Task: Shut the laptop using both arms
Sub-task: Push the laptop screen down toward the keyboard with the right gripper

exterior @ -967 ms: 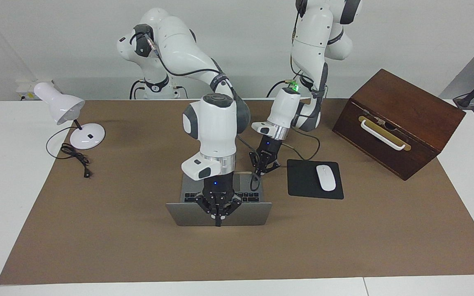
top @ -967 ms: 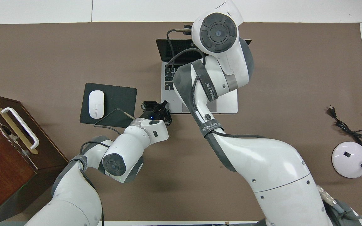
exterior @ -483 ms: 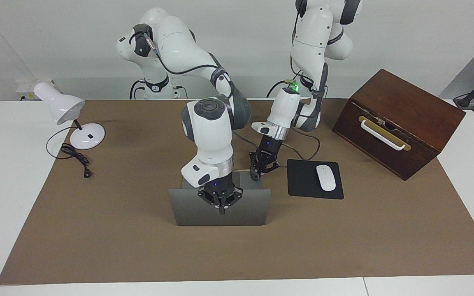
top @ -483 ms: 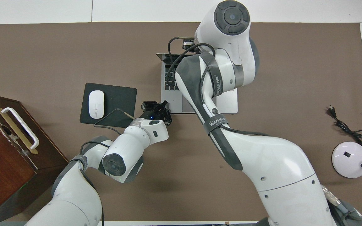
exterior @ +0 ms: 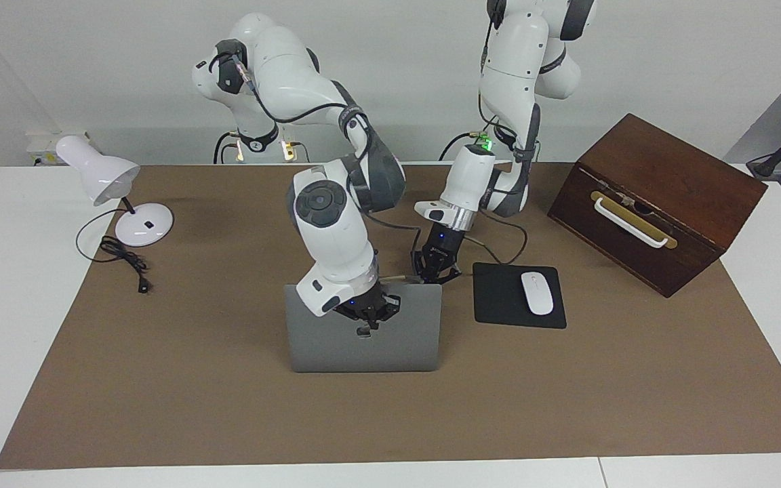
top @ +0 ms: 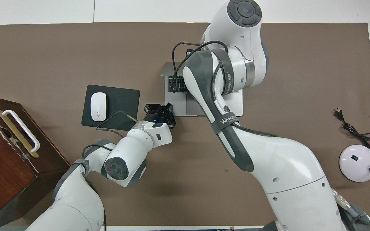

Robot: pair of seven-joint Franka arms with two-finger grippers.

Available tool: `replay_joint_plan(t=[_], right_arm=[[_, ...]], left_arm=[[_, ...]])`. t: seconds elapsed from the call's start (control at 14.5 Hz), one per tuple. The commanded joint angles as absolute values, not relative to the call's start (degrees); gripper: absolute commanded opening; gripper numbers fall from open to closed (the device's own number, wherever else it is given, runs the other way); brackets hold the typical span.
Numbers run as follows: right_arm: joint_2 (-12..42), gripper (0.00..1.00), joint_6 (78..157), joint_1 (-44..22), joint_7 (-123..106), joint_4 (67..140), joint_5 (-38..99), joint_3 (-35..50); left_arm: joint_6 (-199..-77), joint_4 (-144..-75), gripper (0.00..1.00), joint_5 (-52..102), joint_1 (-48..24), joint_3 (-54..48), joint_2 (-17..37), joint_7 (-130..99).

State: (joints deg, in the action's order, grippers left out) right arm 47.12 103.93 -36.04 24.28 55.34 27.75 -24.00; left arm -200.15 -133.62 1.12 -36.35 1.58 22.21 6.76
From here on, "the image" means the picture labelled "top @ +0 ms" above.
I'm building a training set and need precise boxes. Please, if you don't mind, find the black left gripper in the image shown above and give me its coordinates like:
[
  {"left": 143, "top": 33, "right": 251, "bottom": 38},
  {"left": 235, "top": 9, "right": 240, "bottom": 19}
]
[{"left": 143, "top": 103, "right": 176, "bottom": 128}]

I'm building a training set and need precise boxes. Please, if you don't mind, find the grey aluminium laptop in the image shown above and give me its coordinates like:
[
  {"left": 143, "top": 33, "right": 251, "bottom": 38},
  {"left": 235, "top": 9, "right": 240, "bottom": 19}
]
[{"left": 160, "top": 62, "right": 244, "bottom": 117}]

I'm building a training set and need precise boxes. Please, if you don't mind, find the black mouse pad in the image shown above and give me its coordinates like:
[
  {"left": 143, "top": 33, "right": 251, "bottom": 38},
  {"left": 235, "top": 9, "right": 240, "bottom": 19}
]
[{"left": 81, "top": 84, "right": 140, "bottom": 132}]

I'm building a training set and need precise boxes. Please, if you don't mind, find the white computer mouse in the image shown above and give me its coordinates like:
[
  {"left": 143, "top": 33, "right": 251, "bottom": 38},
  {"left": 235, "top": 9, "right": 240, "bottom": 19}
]
[{"left": 90, "top": 92, "right": 107, "bottom": 122}]

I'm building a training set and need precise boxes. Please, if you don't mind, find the brown table mat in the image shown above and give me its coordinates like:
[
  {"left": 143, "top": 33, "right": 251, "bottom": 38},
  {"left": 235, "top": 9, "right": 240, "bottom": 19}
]
[{"left": 0, "top": 22, "right": 370, "bottom": 227}]

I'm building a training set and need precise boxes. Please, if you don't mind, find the dark brown wooden box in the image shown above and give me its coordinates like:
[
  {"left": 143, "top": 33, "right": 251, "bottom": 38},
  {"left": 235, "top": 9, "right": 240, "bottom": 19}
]
[{"left": 0, "top": 94, "right": 71, "bottom": 230}]

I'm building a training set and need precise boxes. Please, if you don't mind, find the white desk lamp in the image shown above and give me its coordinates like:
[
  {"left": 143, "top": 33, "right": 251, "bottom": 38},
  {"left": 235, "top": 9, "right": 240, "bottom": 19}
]
[{"left": 339, "top": 124, "right": 370, "bottom": 183}]

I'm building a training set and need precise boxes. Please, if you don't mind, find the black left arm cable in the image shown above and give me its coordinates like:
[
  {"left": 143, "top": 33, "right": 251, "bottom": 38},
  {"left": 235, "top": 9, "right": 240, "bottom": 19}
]
[{"left": 82, "top": 111, "right": 139, "bottom": 231}]

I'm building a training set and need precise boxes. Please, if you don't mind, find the white box handle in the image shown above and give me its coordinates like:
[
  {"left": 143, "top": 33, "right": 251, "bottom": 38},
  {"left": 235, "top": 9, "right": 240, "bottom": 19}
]
[{"left": 1, "top": 110, "right": 40, "bottom": 152}]

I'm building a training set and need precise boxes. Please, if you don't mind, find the brass handle plate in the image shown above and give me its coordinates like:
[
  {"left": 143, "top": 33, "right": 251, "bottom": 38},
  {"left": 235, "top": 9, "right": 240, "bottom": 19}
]
[{"left": 0, "top": 109, "right": 40, "bottom": 158}]

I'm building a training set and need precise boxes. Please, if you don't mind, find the black lamp power cable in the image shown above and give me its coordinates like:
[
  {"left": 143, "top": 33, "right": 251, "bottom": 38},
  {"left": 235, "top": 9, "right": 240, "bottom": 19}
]
[{"left": 334, "top": 108, "right": 370, "bottom": 152}]

